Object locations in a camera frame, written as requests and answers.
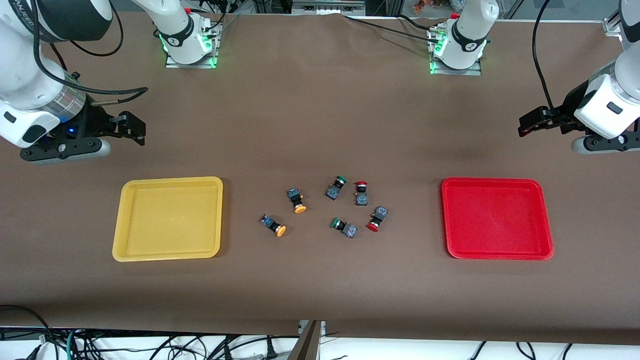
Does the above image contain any yellow push button switch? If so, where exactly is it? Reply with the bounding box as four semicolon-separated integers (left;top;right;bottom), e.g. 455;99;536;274
286;187;308;215
259;214;287;238

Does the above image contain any yellow plastic tray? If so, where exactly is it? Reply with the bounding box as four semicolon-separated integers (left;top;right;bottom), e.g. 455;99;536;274
111;176;224;263

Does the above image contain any red plastic tray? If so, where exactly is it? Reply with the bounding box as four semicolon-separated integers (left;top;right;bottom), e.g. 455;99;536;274
440;177;555;261

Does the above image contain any brown table cover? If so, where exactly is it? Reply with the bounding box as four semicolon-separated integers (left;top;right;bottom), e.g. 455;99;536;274
0;12;640;346

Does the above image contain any grey metal table leg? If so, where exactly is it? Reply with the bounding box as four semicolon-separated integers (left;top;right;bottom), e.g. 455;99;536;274
286;320;324;360

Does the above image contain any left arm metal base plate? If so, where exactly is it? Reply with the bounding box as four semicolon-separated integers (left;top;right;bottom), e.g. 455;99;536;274
429;27;483;77

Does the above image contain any aluminium frame corner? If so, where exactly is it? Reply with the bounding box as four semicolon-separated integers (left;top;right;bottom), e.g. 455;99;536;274
602;17;626;39

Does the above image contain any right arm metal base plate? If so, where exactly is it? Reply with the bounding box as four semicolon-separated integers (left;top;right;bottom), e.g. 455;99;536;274
164;22;221;70

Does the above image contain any black cable on table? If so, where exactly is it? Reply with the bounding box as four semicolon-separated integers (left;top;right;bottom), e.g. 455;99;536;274
344;14;442;45

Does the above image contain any green push button switch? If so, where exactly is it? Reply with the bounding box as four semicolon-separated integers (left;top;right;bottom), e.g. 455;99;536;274
325;175;349;201
331;217;359;239

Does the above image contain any teal floor cable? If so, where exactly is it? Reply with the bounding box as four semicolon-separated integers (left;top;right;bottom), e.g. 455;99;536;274
64;328;84;360

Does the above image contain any grey metal rail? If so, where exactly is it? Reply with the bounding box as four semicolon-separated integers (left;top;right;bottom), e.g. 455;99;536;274
291;0;366;15

